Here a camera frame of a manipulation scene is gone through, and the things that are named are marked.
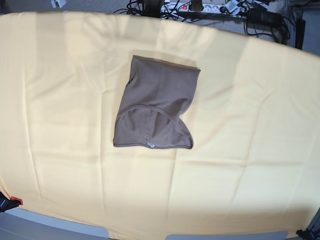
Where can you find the black vertical power strip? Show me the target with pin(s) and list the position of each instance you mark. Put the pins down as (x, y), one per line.
(299, 33)

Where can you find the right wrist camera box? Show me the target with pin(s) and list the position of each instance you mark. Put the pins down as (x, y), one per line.
(58, 3)

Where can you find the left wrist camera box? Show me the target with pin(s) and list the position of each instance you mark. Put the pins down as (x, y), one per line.
(232, 7)

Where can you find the black clamp with red tip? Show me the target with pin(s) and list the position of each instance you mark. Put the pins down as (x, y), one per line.
(9, 203)

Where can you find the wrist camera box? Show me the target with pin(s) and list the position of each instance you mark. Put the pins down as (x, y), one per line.
(58, 3)
(232, 7)

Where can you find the yellow table cloth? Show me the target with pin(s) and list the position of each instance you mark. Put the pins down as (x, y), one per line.
(255, 122)

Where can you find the black power adapter brick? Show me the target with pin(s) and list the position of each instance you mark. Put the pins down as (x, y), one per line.
(264, 18)

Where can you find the brown T-shirt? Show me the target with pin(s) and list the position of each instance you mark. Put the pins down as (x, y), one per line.
(157, 94)

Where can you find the white power strip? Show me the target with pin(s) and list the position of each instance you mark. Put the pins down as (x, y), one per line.
(193, 8)

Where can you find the black clamp at right corner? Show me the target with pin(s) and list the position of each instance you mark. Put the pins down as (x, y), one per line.
(309, 234)

